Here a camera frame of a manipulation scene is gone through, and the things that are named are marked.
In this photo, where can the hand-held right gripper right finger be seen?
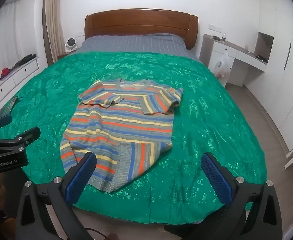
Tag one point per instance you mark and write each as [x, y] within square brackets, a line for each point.
[216, 180]

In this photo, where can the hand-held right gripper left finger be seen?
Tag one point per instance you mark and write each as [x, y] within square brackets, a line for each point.
[81, 177]

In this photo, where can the striped knit sweater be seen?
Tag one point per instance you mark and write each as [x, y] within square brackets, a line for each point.
[121, 125]

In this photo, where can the black clothes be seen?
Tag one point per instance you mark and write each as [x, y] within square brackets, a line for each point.
[25, 60]

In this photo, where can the red cloth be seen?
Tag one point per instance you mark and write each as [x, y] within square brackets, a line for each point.
[5, 72]

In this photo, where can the white window drawer cabinet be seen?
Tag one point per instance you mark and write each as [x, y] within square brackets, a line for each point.
[24, 71]

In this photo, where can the green blanket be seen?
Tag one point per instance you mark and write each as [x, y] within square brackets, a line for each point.
[211, 117]

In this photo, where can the sheer white curtain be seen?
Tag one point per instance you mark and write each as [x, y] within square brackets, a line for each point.
[9, 35]

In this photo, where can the wooden bedside table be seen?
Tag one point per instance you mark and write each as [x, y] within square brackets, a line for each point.
[64, 55]

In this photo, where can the white plastic bag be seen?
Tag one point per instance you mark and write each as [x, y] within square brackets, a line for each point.
[222, 65]

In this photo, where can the beige curtain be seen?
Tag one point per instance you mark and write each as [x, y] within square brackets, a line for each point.
[52, 17]

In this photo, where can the white wardrobe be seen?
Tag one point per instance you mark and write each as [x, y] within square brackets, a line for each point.
[286, 80]

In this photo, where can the white desk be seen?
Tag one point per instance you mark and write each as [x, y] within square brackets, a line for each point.
[244, 55]

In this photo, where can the black desk item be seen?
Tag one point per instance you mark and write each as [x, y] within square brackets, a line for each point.
[261, 57]

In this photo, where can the small bottle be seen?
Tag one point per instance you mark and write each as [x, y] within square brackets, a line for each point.
[223, 37]

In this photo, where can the grey striped bed sheet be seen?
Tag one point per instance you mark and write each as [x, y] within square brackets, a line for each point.
[136, 43]

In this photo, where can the wooden headboard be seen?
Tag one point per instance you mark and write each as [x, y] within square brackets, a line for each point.
[141, 22]

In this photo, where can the white wall outlet strip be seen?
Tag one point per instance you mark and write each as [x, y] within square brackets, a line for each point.
[215, 27]

